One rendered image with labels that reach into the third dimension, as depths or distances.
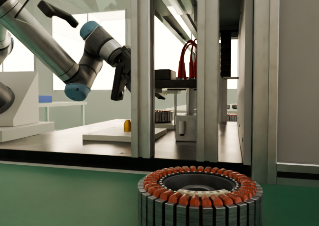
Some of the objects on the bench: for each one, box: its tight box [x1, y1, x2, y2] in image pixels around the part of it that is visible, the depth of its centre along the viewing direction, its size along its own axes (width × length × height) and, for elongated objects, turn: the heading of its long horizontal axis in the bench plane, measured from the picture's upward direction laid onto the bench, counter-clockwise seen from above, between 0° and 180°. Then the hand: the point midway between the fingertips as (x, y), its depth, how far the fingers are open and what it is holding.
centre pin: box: [123, 120, 131, 132], centre depth 64 cm, size 2×2×3 cm
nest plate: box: [155, 120, 175, 129], centre depth 88 cm, size 15×15×1 cm
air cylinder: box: [176, 113, 197, 142], centre depth 60 cm, size 5×8×6 cm
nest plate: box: [82, 127, 167, 142], centre depth 64 cm, size 15×15×1 cm
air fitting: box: [179, 121, 185, 136], centre depth 56 cm, size 1×1×3 cm
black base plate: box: [0, 119, 243, 174], centre depth 76 cm, size 47×64×2 cm
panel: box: [237, 0, 253, 165], centre depth 69 cm, size 1×66×30 cm
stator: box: [155, 109, 174, 123], centre depth 88 cm, size 11×11×4 cm
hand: (155, 103), depth 87 cm, fingers open, 14 cm apart
